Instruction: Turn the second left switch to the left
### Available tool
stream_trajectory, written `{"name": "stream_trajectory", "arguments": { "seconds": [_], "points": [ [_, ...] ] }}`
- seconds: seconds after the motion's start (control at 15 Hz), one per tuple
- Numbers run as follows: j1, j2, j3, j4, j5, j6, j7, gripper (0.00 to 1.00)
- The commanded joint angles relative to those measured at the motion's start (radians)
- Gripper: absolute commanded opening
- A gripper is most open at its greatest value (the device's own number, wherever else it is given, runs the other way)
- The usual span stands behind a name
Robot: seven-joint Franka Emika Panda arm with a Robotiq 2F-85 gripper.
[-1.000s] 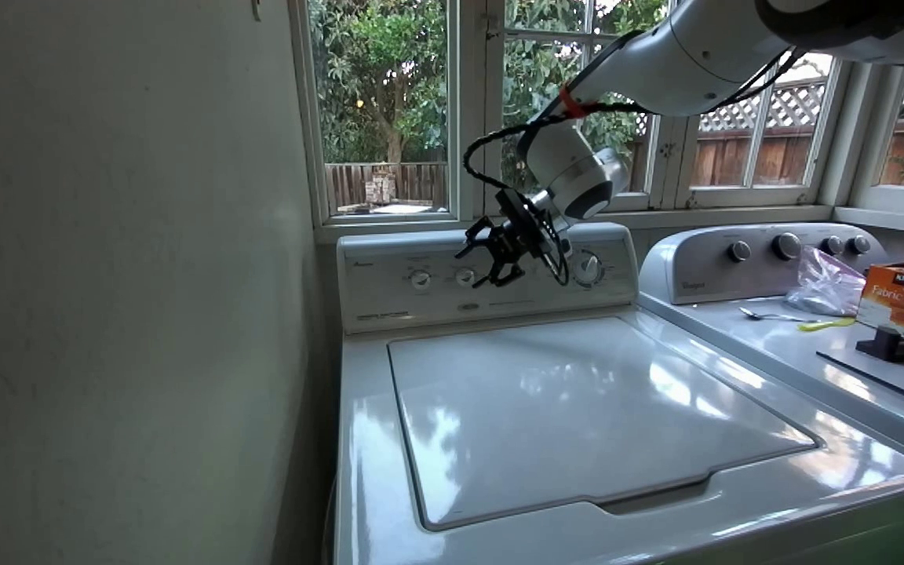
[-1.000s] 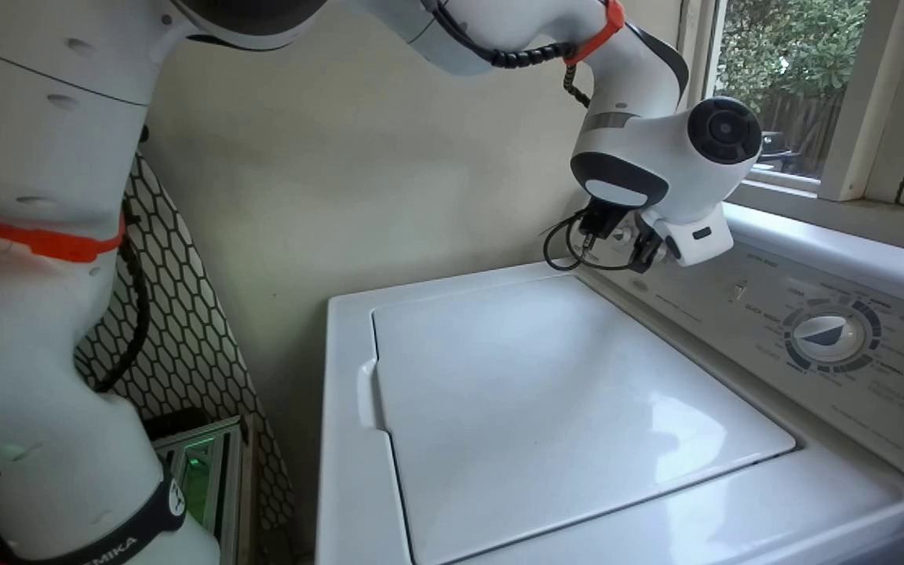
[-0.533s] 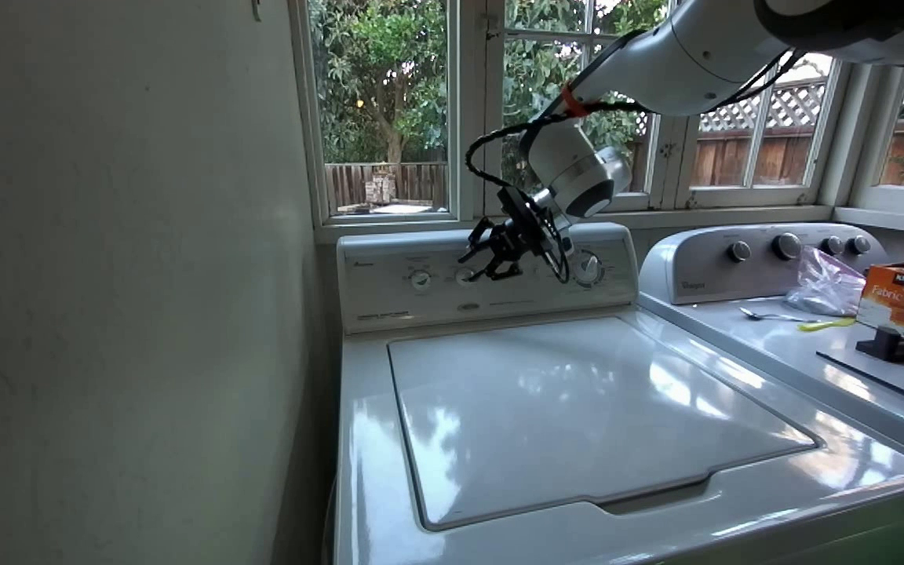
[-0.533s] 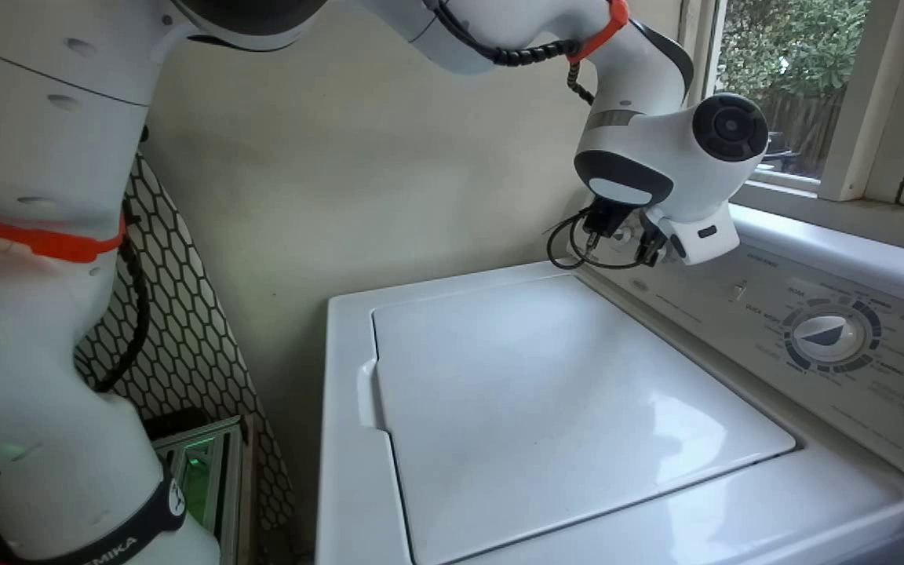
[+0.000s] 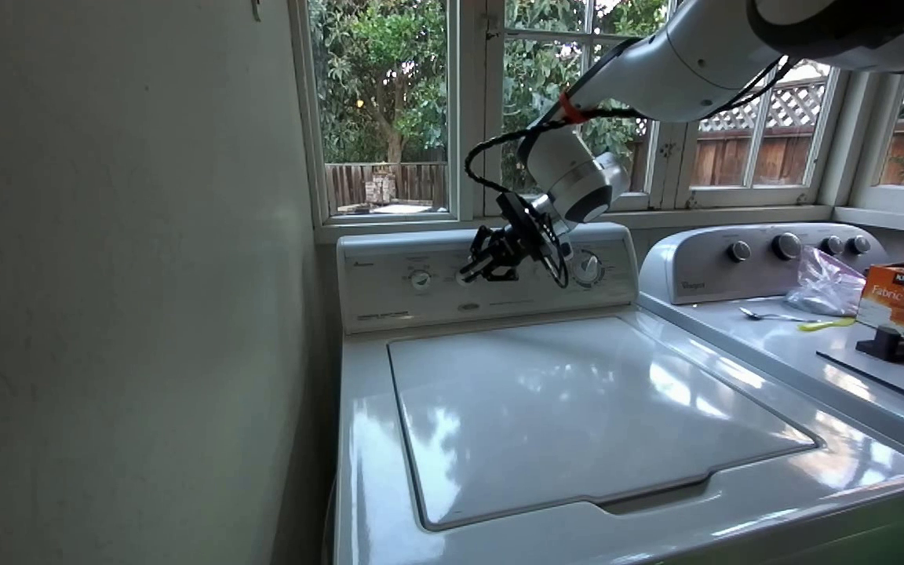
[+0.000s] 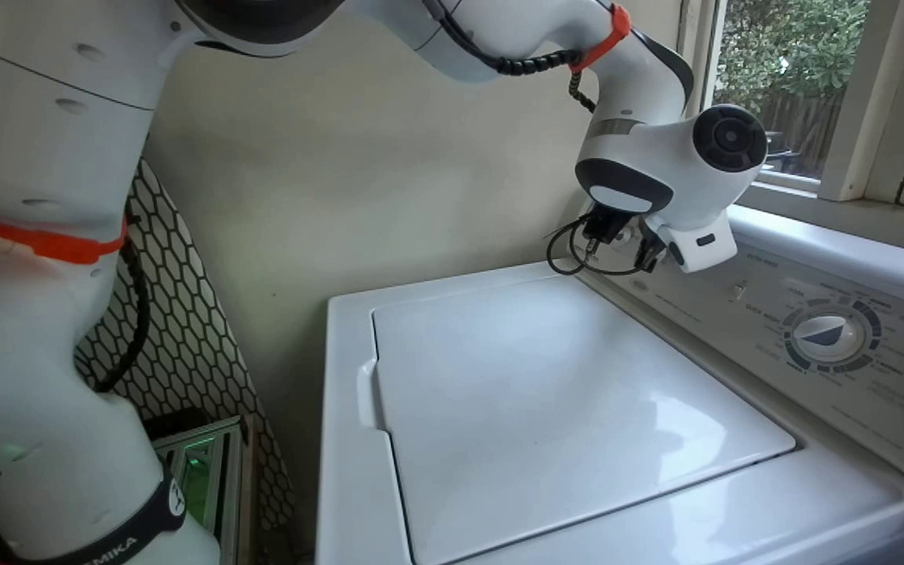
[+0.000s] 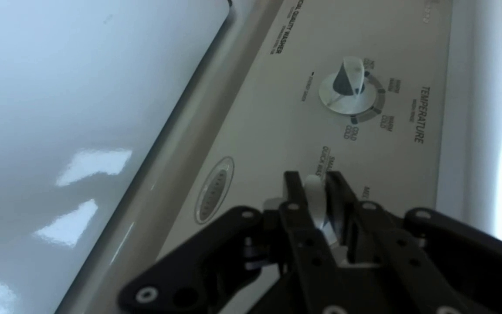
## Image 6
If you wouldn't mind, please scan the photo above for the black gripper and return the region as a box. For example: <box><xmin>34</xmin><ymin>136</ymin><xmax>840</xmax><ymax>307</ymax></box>
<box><xmin>578</xmin><ymin>205</ymin><xmax>677</xmax><ymax>275</ymax></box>

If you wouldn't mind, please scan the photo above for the white washer lid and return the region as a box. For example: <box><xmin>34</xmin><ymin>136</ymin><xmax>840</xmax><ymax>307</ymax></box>
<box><xmin>367</xmin><ymin>266</ymin><xmax>801</xmax><ymax>565</ymax></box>

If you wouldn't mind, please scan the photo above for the wooden fence outside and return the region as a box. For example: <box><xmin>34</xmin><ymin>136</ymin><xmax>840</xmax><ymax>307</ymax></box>
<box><xmin>752</xmin><ymin>92</ymin><xmax>840</xmax><ymax>175</ymax></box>

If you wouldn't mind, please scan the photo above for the large washer dial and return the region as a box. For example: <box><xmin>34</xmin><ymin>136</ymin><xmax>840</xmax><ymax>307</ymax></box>
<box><xmin>777</xmin><ymin>295</ymin><xmax>884</xmax><ymax>378</ymax></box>

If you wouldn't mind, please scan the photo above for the green tree outside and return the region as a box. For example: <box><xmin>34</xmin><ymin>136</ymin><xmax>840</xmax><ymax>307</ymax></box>
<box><xmin>715</xmin><ymin>0</ymin><xmax>873</xmax><ymax>118</ymax></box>

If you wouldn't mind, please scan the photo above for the white washing machine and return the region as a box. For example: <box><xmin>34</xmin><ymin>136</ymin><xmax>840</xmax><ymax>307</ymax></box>
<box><xmin>310</xmin><ymin>200</ymin><xmax>904</xmax><ymax>565</ymax></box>

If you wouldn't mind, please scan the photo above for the box with green light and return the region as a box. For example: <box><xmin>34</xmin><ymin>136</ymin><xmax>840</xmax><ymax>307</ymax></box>
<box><xmin>149</xmin><ymin>413</ymin><xmax>258</xmax><ymax>565</ymax></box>

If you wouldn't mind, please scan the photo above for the orange velcro strap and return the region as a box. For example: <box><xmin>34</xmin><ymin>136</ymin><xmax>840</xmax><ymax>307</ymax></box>
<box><xmin>568</xmin><ymin>2</ymin><xmax>633</xmax><ymax>74</ymax></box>
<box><xmin>0</xmin><ymin>200</ymin><xmax>128</xmax><ymax>266</ymax></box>

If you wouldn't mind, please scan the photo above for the black base cable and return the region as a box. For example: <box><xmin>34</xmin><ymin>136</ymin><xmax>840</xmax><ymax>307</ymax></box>
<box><xmin>87</xmin><ymin>213</ymin><xmax>152</xmax><ymax>399</ymax></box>

